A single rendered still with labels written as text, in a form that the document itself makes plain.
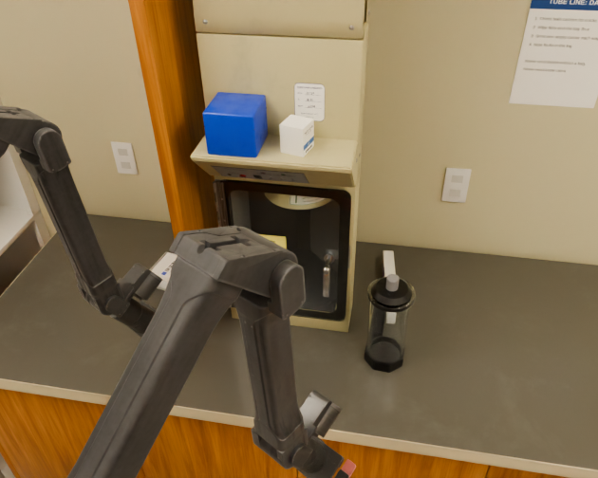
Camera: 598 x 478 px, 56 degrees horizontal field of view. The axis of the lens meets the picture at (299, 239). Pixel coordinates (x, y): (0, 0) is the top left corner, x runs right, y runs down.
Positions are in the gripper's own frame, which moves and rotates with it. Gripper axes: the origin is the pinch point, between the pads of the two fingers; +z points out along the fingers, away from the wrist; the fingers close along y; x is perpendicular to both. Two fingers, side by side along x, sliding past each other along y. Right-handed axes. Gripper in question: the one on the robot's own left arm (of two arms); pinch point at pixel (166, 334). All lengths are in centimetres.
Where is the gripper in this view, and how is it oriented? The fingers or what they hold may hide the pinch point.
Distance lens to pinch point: 141.1
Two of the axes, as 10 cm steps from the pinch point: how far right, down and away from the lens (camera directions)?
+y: -7.5, -3.9, 5.3
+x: -5.6, 8.0, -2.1
